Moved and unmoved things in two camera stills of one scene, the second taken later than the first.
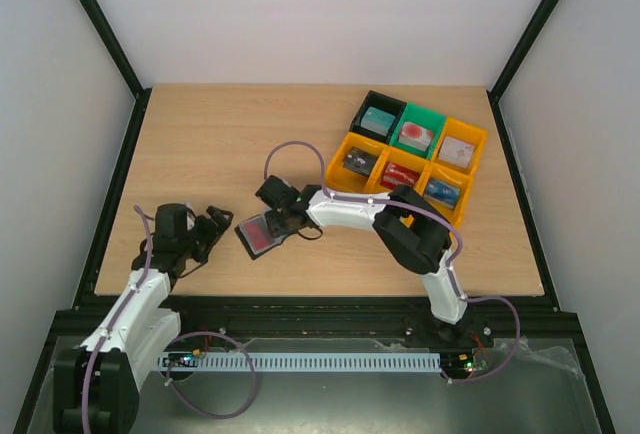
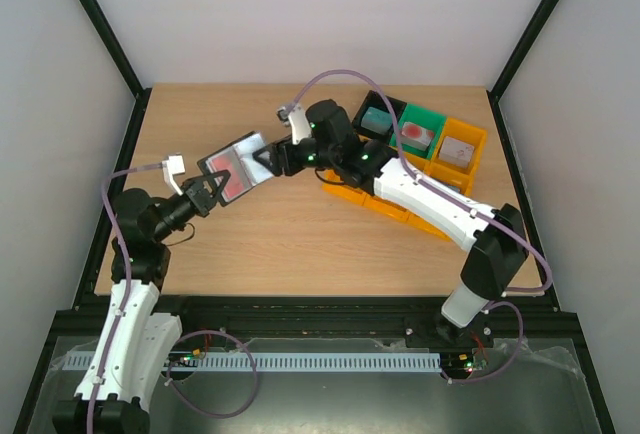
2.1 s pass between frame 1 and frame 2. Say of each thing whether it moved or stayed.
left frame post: stayed
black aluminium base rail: stayed
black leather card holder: moved
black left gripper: moved
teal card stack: stayed
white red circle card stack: stayed
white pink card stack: stayed
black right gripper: moved
